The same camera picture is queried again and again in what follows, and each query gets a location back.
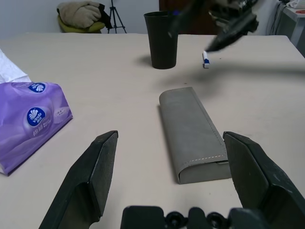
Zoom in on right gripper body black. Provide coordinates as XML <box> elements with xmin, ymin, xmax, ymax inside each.
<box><xmin>208</xmin><ymin>0</ymin><xmax>259</xmax><ymax>33</ymax></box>

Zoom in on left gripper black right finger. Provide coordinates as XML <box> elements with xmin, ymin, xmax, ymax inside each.
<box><xmin>223</xmin><ymin>131</ymin><xmax>305</xmax><ymax>229</ymax></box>

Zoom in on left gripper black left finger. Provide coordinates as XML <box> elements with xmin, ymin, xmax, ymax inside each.
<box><xmin>39</xmin><ymin>130</ymin><xmax>119</xmax><ymax>229</ymax></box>

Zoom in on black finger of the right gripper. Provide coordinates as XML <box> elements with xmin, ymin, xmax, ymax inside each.
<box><xmin>205</xmin><ymin>21</ymin><xmax>253</xmax><ymax>52</ymax></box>
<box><xmin>166</xmin><ymin>2</ymin><xmax>198</xmax><ymax>39</ymax></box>

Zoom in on grey glasses case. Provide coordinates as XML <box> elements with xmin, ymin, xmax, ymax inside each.
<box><xmin>159</xmin><ymin>87</ymin><xmax>232</xmax><ymax>186</ymax></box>

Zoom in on brown door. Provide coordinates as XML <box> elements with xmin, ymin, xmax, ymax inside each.
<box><xmin>159</xmin><ymin>0</ymin><xmax>215</xmax><ymax>35</ymax></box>

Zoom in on black plastic cup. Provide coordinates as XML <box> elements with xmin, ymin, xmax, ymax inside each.
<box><xmin>143</xmin><ymin>10</ymin><xmax>179</xmax><ymax>70</ymax></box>

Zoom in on white marker blue cap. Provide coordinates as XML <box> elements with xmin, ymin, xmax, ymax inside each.
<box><xmin>202</xmin><ymin>51</ymin><xmax>212</xmax><ymax>69</ymax></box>

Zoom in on white desk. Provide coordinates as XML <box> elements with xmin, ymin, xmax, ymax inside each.
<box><xmin>276</xmin><ymin>0</ymin><xmax>305</xmax><ymax>47</ymax></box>

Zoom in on black tripod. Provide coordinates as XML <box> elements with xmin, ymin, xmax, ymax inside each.
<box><xmin>106</xmin><ymin>0</ymin><xmax>127</xmax><ymax>34</ymax></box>

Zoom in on black cloth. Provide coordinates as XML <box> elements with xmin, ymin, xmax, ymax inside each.
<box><xmin>98</xmin><ymin>3</ymin><xmax>112</xmax><ymax>27</ymax></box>

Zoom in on purple tissue pack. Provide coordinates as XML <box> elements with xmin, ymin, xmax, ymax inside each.
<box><xmin>0</xmin><ymin>47</ymin><xmax>74</xmax><ymax>177</ymax></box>

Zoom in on beige blanket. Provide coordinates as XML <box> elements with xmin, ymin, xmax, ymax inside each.
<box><xmin>56</xmin><ymin>1</ymin><xmax>102</xmax><ymax>27</ymax></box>

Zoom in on green stool wooden legs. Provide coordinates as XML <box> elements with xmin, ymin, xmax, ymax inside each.
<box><xmin>58</xmin><ymin>15</ymin><xmax>105</xmax><ymax>33</ymax></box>

